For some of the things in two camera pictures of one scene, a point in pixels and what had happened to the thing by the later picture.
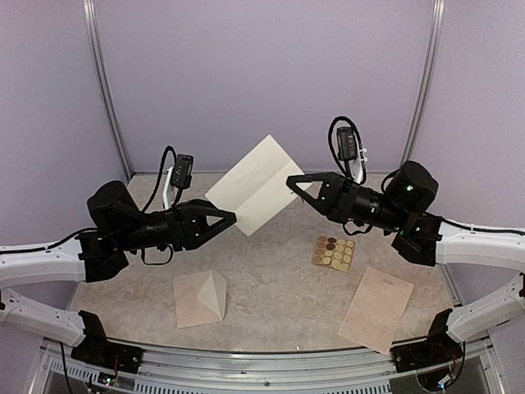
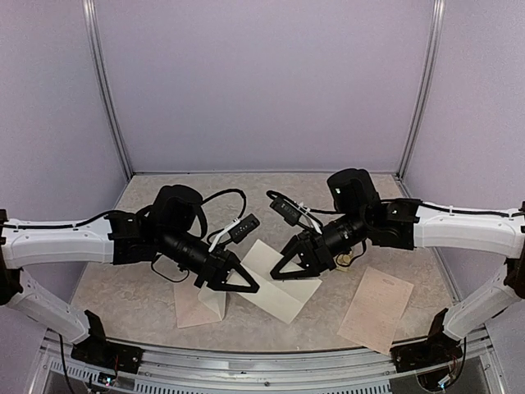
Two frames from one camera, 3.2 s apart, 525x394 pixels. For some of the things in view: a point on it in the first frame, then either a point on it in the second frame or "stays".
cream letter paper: [257, 188] -> [284, 297]
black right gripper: [342, 198] -> [308, 247]
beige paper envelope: [200, 298] stays
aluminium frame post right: [425, 90] stays
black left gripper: [178, 227] -> [214, 268]
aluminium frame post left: [89, 17] stays
